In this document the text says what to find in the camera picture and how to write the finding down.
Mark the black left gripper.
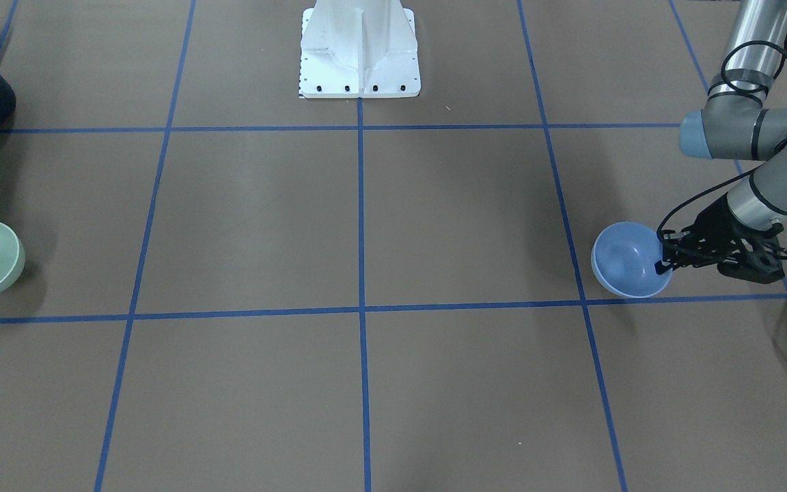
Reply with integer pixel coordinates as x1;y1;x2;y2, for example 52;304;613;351
654;197;787;284

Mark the blue bowl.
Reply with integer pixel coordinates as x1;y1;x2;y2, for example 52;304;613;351
591;221;672;299

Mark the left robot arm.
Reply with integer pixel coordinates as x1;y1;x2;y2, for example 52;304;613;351
654;1;787;284

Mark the brown paper table cover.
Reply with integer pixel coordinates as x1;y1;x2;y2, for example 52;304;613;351
0;1;787;491

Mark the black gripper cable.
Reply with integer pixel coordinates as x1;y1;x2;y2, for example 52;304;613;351
656;40;787;236

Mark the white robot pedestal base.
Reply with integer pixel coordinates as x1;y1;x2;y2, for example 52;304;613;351
298;1;422;99

